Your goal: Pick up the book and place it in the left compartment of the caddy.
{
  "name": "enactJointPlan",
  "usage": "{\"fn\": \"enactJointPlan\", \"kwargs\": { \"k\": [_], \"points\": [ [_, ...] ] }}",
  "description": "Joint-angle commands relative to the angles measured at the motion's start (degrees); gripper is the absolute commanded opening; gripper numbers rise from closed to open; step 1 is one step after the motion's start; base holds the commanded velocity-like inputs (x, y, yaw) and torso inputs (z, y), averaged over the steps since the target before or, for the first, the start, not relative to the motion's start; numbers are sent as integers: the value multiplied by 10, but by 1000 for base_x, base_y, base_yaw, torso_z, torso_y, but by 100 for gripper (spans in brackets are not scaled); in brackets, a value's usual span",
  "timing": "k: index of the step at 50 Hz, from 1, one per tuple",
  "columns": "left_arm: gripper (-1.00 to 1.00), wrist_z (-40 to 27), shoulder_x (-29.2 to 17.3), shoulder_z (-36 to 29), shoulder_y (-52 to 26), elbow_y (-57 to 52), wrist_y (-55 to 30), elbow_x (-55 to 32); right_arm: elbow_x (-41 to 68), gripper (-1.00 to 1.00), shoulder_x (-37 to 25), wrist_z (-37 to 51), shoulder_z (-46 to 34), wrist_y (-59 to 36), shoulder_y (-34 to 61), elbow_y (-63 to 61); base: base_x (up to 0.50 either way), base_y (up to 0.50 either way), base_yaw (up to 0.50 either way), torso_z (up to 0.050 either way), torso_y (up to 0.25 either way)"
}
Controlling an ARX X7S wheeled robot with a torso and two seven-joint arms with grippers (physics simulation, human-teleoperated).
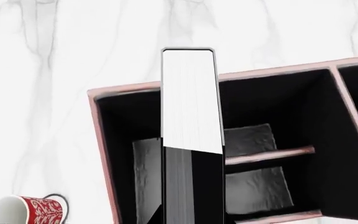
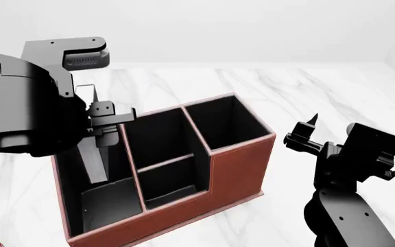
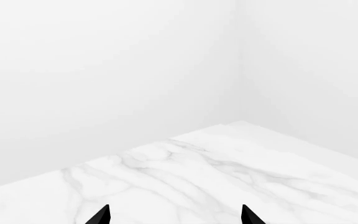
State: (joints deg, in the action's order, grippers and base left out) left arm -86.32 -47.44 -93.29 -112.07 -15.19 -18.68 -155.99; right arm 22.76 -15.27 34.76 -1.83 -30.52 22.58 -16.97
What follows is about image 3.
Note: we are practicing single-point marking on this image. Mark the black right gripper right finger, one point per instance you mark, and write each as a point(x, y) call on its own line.
point(250, 217)

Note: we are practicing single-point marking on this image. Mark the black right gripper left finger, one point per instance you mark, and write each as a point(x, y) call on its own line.
point(101, 217)

